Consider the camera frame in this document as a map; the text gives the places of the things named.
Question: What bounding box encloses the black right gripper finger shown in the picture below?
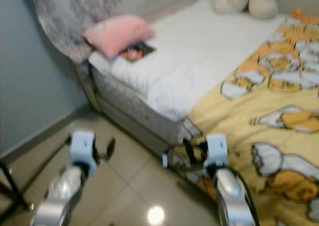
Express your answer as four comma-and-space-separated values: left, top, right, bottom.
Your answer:
181, 139, 195, 166

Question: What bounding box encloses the black red picture book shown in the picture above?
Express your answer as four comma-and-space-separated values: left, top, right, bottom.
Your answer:
120, 42, 157, 63

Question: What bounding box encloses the pink pillow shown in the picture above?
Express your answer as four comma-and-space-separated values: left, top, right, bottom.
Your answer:
83, 14, 155, 59

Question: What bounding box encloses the yellow egg print blanket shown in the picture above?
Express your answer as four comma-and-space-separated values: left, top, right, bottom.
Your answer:
172, 7, 319, 226

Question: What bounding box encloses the white mattress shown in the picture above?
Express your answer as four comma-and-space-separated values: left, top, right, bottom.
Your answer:
89, 0, 287, 122

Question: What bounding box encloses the beige plush toy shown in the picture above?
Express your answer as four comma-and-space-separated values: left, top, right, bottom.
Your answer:
212, 0, 280, 20

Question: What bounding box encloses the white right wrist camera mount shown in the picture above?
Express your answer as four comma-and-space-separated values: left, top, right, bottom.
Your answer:
204, 133, 228, 168

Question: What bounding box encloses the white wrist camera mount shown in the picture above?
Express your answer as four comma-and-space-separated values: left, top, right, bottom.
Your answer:
204, 133, 228, 168
70, 130, 98, 169

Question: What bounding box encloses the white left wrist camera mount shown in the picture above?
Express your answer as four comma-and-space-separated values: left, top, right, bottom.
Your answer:
70, 130, 98, 169

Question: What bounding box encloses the grey looped gripper cable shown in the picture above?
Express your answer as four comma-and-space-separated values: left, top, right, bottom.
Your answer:
161, 147, 205, 180

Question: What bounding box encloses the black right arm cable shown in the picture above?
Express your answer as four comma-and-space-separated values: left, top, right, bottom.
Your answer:
232, 169, 262, 226

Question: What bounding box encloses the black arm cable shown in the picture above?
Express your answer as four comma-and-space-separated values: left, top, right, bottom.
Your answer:
1, 141, 73, 224
232, 169, 262, 226

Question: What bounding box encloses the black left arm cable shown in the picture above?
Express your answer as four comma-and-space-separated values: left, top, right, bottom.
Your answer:
1, 141, 73, 224

